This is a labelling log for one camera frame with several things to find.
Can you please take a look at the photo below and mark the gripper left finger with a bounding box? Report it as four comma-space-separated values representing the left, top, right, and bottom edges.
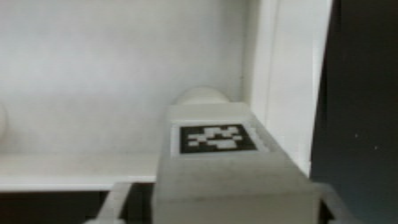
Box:
82, 181, 156, 224

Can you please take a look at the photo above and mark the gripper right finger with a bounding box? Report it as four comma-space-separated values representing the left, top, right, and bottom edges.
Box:
316, 183, 362, 224

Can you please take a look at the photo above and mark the white table leg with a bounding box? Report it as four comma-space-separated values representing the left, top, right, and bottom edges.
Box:
149, 101, 325, 224

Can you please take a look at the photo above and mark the white square table top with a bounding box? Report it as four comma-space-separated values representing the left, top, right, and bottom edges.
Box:
0, 0, 334, 192

